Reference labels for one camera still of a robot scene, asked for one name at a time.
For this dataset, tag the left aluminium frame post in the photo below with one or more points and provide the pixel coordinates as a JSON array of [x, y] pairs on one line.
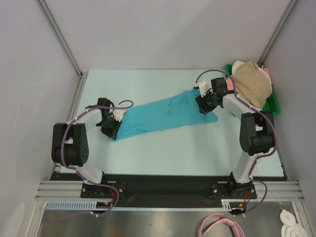
[[48, 15]]

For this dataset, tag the white round plastic part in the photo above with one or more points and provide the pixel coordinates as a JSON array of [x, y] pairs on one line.
[[290, 228]]

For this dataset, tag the aluminium front rail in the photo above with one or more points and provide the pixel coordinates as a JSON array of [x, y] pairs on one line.
[[69, 190]]

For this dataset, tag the pink shirt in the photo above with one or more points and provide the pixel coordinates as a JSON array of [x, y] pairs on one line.
[[229, 84]]

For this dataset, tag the white shirt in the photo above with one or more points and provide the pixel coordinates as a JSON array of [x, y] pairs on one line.
[[237, 64]]

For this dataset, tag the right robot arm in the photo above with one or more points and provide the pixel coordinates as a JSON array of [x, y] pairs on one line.
[[257, 135]]

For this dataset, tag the white slotted cable duct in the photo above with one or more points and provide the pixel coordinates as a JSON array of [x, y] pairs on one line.
[[100, 206]]

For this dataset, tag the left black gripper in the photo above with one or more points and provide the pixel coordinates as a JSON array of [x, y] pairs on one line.
[[112, 133]]

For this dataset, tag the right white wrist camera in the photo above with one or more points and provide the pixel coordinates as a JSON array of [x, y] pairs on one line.
[[203, 87]]

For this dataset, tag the teal polo shirt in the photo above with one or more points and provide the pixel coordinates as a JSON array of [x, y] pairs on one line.
[[173, 112]]

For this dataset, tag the green plastic bin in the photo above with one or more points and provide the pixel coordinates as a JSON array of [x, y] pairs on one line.
[[271, 102]]

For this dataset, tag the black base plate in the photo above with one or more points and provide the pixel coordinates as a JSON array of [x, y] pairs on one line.
[[168, 191]]

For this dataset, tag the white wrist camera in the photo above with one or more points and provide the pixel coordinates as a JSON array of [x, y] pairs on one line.
[[203, 87], [118, 114]]

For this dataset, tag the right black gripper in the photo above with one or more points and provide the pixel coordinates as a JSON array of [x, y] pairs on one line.
[[203, 103]]

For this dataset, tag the aluminium frame post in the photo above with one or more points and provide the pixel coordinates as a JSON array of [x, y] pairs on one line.
[[48, 15], [278, 29]]

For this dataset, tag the beige shirt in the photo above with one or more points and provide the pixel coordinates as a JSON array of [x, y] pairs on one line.
[[252, 85]]

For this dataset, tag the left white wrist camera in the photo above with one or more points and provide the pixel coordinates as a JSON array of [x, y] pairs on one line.
[[118, 114]]

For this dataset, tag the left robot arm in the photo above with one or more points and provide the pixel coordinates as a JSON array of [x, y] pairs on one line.
[[70, 146]]

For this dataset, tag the right aluminium frame post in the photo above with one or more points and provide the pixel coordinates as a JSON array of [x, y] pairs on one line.
[[278, 29]]

